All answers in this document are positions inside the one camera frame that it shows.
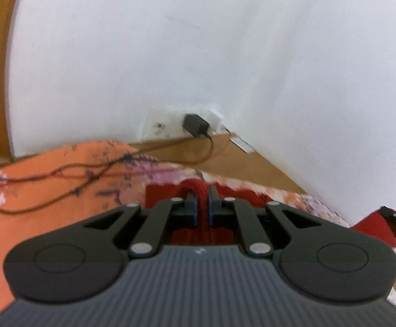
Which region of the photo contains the small white card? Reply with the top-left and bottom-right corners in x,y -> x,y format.
230,136 -> 255,154

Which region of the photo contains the black power adapter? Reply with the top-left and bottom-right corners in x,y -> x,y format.
182,114 -> 210,138

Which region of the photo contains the white wall socket strip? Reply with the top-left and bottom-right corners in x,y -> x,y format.
142,108 -> 227,140

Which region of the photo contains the black cable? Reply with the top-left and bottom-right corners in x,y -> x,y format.
0,136 -> 215,216

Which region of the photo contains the red knit cardigan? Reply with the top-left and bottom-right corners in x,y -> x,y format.
145,179 -> 396,248

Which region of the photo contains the floral orange bedsheet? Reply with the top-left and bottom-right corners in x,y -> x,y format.
0,138 -> 396,319

